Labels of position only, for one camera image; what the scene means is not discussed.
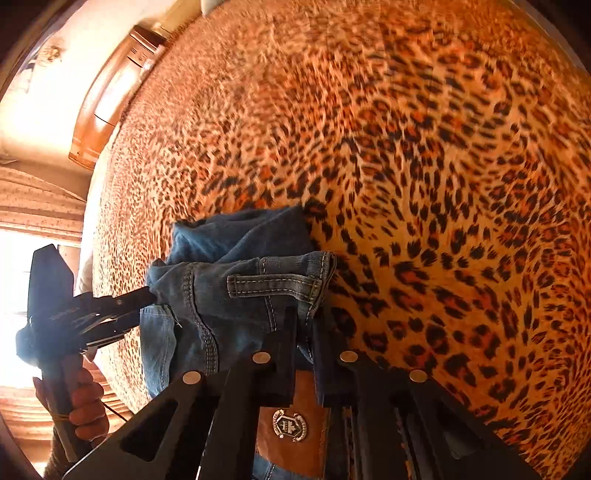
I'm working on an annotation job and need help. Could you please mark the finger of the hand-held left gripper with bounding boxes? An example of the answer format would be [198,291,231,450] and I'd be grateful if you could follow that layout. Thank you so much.
[85,310,143,348]
[98,285,157,320]

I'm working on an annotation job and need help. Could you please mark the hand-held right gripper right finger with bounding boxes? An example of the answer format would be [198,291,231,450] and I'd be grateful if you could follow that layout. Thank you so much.
[313,318,542,480]

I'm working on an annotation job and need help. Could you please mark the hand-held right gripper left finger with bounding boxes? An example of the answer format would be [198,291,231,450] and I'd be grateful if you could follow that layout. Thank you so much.
[62,305,297,480]

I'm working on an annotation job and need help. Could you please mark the blue denim pants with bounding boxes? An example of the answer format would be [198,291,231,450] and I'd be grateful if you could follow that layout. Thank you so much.
[139,205,338,480]

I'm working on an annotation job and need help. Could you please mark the person's left forearm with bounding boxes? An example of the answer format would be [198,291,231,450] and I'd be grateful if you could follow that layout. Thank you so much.
[44,427,78,479]

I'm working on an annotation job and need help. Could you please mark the person's left hand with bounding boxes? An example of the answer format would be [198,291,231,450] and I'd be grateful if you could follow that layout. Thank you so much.
[32,364,110,442]

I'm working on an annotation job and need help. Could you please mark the window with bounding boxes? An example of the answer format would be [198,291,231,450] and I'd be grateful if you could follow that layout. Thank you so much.
[0,228,51,386]

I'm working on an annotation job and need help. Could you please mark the floral patterned curtain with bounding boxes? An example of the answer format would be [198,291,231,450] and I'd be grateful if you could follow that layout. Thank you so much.
[0,166,127,462]

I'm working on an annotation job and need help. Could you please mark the carved wooden headboard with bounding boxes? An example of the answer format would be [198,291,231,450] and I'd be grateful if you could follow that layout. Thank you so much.
[69,25,167,171]

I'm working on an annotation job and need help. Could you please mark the leopard print bedspread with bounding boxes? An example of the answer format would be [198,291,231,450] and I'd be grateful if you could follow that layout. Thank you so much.
[81,0,591,480]

